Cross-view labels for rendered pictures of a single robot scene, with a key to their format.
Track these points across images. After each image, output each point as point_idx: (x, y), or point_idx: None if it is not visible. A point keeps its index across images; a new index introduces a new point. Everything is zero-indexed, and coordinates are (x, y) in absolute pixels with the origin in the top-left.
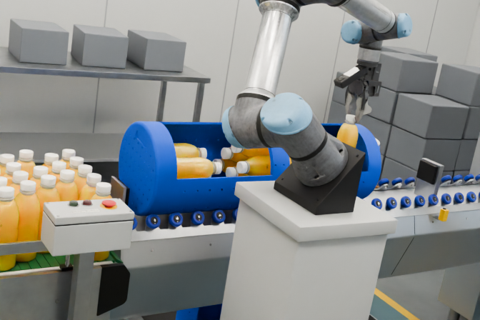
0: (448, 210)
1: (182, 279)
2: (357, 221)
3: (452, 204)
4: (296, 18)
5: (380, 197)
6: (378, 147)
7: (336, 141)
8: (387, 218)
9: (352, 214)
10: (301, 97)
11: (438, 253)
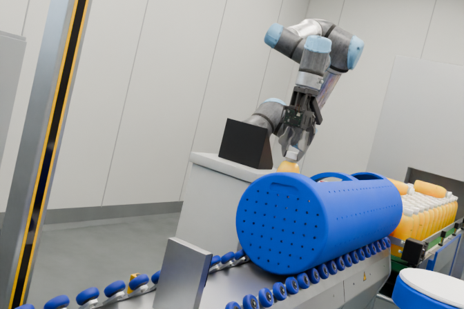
0: (131, 274)
1: None
2: (210, 153)
3: (119, 306)
4: None
5: (237, 300)
6: (254, 181)
7: (246, 118)
8: (197, 152)
9: (217, 156)
10: (271, 98)
11: None
